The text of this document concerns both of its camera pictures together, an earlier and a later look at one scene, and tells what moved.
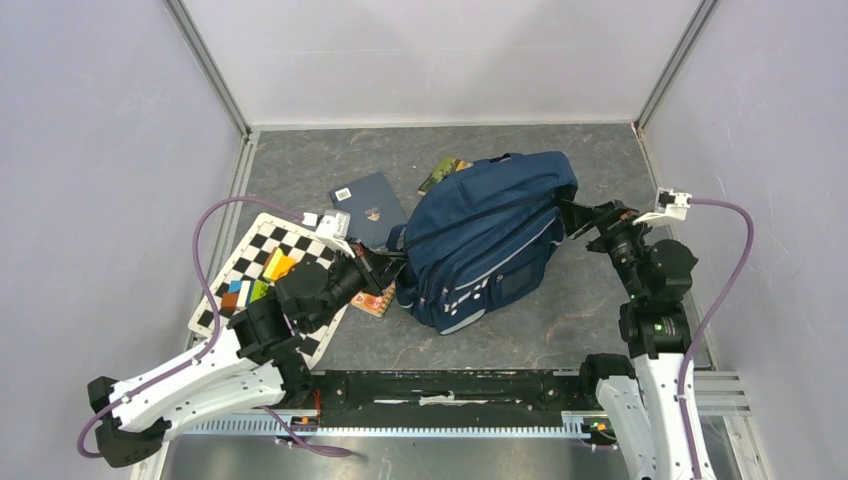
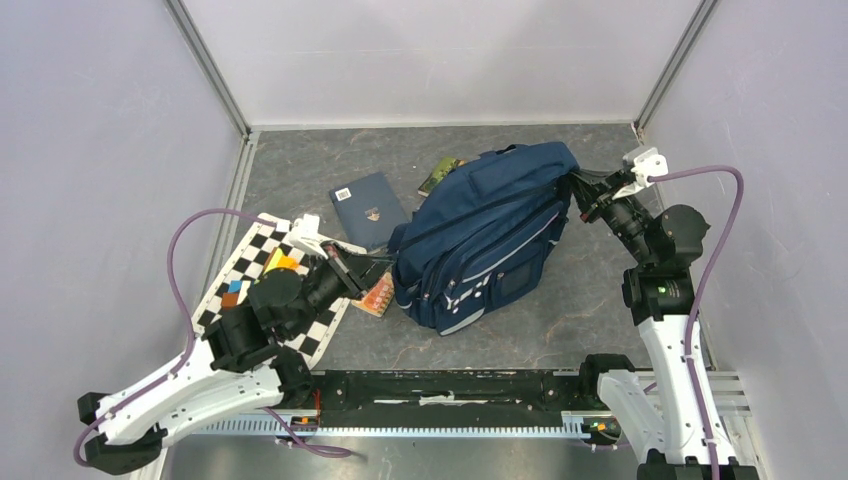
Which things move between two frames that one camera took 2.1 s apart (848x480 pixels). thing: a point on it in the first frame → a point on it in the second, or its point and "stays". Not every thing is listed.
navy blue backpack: x=478 y=239 stays
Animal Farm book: x=442 y=168 stays
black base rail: x=447 y=398 stays
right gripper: x=612 y=218 → x=600 y=192
